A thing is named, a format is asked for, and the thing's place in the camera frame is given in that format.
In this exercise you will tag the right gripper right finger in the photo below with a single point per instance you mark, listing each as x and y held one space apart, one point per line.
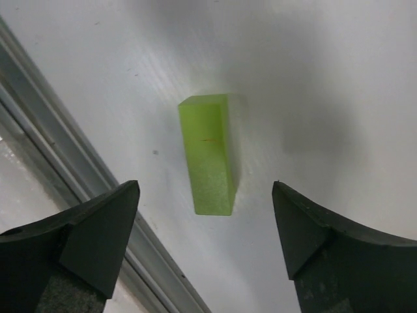
339 265

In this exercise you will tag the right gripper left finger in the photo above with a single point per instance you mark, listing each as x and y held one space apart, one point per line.
69 262

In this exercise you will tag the green wood arch block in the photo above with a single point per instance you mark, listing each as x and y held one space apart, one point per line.
207 139

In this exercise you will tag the aluminium rail frame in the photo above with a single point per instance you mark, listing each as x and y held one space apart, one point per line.
147 268

